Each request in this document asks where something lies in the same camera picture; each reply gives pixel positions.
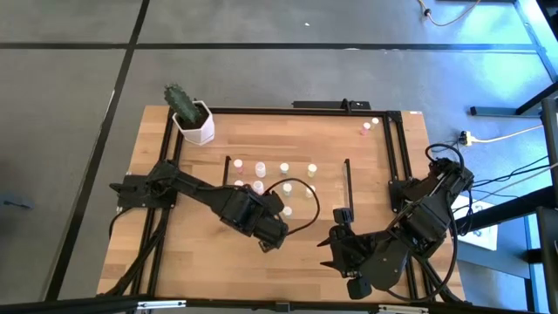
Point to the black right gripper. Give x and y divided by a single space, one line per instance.
353 253

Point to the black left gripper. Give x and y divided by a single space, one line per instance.
248 213

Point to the green medicine bottle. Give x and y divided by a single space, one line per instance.
284 167
287 188

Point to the yellow medicine bottle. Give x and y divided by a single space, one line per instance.
375 121
312 168
309 191

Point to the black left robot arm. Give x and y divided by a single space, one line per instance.
192 187

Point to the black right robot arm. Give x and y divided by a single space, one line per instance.
427 222

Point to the white faceted plant pot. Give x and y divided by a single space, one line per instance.
200 133

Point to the black rectangular bar device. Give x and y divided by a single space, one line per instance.
322 105

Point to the green cactus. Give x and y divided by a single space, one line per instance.
181 102

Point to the white sheet with blue print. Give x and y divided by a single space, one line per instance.
488 242

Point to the yellow power plug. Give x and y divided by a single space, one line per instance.
467 138

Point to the black metal stand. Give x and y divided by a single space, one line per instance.
501 208

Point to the grey metal foot bar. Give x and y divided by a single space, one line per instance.
492 111

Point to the black overhead gantry bar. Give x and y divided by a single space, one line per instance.
65 307

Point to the small dark floor object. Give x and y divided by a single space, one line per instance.
17 202

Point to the wooden shelf with black frame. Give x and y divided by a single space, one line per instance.
331 192

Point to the black aluminium table frame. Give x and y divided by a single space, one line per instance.
261 111

